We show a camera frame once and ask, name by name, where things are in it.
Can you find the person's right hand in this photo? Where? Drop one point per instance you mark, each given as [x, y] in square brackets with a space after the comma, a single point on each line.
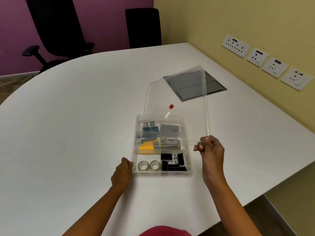
[213, 157]

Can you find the person's left hand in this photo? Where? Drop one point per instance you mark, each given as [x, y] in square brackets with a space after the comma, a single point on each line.
[121, 173]

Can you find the person's right fingers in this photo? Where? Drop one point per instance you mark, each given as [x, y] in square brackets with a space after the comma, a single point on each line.
[202, 144]

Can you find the person's left fingers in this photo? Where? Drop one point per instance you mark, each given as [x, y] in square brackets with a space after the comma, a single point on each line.
[128, 163]

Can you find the clear plastic organizer box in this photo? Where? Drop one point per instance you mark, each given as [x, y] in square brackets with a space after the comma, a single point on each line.
[158, 157]

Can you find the clear plastic box lid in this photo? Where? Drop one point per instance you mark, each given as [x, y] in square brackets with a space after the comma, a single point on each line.
[179, 95]

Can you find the person's left forearm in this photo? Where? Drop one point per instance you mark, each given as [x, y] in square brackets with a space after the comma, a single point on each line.
[98, 211]

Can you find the person's right forearm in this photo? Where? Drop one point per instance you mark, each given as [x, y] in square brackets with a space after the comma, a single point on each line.
[228, 208]

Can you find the clear tape roll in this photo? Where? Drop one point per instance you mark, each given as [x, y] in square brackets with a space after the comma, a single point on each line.
[155, 165]
[143, 166]

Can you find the yellow sticky notes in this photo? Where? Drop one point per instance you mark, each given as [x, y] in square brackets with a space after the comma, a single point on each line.
[147, 147]

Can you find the pile of black binder clips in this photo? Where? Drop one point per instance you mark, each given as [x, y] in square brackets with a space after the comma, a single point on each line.
[181, 160]

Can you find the silver stapler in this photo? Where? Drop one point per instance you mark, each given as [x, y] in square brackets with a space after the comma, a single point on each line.
[170, 143]

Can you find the grey staple box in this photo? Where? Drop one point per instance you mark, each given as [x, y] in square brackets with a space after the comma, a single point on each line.
[169, 128]

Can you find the blue-grey small boxes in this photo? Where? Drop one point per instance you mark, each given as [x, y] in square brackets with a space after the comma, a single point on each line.
[150, 129]

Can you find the black chair backrest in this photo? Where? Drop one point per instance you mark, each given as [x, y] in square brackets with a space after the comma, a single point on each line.
[143, 28]

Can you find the black office chair with armrests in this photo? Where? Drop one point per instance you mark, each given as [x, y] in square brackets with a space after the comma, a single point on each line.
[56, 26]

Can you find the white wall socket with switch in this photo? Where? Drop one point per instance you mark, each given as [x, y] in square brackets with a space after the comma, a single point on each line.
[275, 68]
[257, 57]
[297, 79]

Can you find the wide white wall socket panel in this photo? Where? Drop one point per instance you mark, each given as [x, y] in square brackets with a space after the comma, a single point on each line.
[235, 46]

